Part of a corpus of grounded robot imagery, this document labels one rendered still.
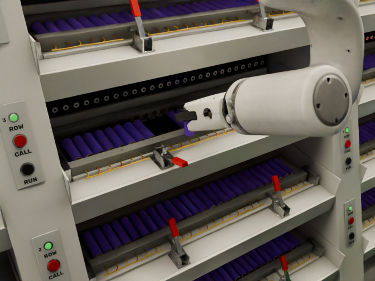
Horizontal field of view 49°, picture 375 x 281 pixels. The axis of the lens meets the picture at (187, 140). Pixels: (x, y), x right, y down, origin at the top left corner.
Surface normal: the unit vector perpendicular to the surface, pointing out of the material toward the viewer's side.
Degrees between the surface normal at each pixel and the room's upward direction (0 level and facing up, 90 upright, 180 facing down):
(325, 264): 22
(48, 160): 90
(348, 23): 130
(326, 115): 86
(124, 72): 112
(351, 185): 90
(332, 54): 94
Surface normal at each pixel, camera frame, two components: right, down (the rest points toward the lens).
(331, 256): -0.84, 0.26
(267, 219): 0.07, -0.82
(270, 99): -0.86, -0.05
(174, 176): 0.54, 0.51
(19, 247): 0.53, 0.15
